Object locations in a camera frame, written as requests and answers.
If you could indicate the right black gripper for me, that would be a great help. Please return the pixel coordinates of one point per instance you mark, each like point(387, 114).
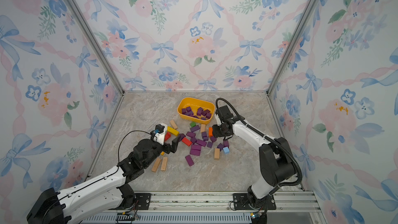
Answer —
point(218, 130)

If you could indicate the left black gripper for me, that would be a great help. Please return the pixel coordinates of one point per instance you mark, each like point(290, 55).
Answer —
point(168, 146)

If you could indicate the purple long brick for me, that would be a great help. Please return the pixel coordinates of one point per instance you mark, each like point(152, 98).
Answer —
point(190, 113)
point(195, 128)
point(189, 160)

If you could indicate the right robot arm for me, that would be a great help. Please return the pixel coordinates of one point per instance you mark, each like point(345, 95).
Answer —
point(278, 167)

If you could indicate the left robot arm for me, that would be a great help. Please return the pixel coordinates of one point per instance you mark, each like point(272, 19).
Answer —
point(110, 190)

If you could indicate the yellow plastic storage bin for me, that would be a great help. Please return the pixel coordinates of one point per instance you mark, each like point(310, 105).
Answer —
point(195, 104)

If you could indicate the red bridge brick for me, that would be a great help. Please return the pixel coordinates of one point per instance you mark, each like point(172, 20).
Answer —
point(167, 136)

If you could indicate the yellow long brick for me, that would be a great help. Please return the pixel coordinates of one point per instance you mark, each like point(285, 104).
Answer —
point(173, 131)

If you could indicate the red flat brick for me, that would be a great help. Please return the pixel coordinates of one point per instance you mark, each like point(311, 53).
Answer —
point(186, 141)

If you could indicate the orange brick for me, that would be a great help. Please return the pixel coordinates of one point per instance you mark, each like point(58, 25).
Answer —
point(210, 132)

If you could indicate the natural wood brick top left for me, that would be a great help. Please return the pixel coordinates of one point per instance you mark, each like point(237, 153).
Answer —
point(173, 124)

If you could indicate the natural wood long brick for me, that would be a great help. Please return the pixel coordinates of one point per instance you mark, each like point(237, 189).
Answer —
point(164, 164)
point(156, 164)

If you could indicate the purple long brick bottom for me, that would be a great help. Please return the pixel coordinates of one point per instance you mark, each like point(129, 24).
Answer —
point(189, 160)

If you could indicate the purple large block centre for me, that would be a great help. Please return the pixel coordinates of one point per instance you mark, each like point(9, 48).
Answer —
point(195, 150)

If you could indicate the purple long brick top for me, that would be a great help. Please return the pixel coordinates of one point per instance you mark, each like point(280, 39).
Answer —
point(195, 128)

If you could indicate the natural wood brick top centre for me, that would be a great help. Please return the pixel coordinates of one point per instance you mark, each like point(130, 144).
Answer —
point(203, 128)

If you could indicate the purple brick centre slanted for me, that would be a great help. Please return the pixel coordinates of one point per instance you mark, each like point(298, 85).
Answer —
point(202, 143)

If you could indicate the natural wood long brick left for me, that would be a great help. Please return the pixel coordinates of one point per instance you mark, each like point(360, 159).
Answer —
point(156, 164)

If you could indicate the light blue cube brick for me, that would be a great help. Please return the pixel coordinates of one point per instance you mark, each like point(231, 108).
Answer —
point(226, 150)

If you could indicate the natural wood brick right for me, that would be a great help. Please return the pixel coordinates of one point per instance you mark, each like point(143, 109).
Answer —
point(217, 154)

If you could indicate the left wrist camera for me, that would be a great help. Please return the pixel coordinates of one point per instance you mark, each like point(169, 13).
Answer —
point(158, 134)

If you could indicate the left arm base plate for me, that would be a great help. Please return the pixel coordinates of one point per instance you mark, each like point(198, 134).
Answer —
point(140, 201)

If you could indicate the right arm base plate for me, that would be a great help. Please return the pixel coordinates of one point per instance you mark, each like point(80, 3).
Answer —
point(247, 201)

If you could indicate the aluminium mounting rail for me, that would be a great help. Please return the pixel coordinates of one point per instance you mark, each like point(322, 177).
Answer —
point(216, 207)

